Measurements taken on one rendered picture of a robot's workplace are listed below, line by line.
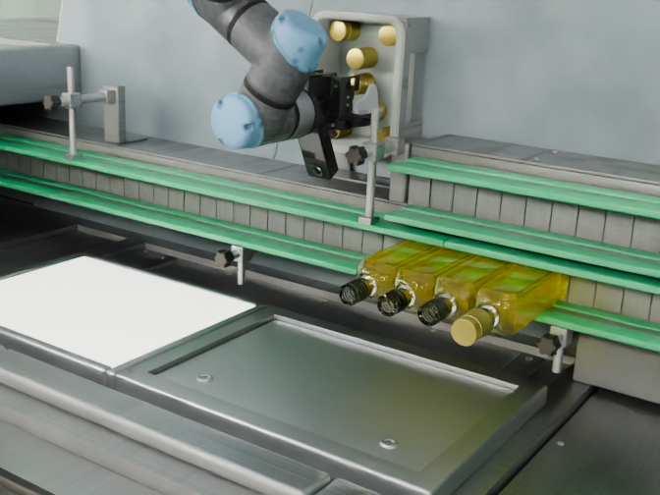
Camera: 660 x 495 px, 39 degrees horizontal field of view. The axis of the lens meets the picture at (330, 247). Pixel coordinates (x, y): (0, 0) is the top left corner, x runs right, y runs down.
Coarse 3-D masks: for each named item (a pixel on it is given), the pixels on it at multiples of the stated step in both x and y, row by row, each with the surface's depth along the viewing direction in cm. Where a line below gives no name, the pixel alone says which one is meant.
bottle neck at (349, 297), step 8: (360, 280) 121; (368, 280) 122; (344, 288) 120; (352, 288) 119; (360, 288) 120; (368, 288) 121; (344, 296) 121; (352, 296) 122; (360, 296) 120; (368, 296) 122; (352, 304) 120
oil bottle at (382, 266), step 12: (408, 240) 135; (384, 252) 129; (396, 252) 129; (408, 252) 129; (420, 252) 130; (360, 264) 125; (372, 264) 124; (384, 264) 124; (396, 264) 124; (360, 276) 124; (372, 276) 123; (384, 276) 123; (384, 288) 123; (372, 300) 124
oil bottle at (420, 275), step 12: (432, 252) 130; (444, 252) 130; (456, 252) 131; (408, 264) 124; (420, 264) 125; (432, 264) 125; (444, 264) 125; (456, 264) 126; (396, 276) 122; (408, 276) 121; (420, 276) 120; (432, 276) 121; (396, 288) 121; (420, 288) 120; (432, 288) 121; (420, 300) 120
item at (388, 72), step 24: (360, 24) 152; (384, 24) 148; (336, 48) 155; (384, 48) 151; (336, 72) 156; (360, 72) 154; (384, 72) 152; (360, 96) 155; (384, 96) 153; (384, 120) 154; (336, 144) 152; (360, 144) 152
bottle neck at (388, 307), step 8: (400, 288) 119; (408, 288) 120; (384, 296) 117; (392, 296) 116; (400, 296) 117; (408, 296) 118; (384, 304) 118; (392, 304) 119; (400, 304) 117; (408, 304) 119; (384, 312) 117; (392, 312) 116
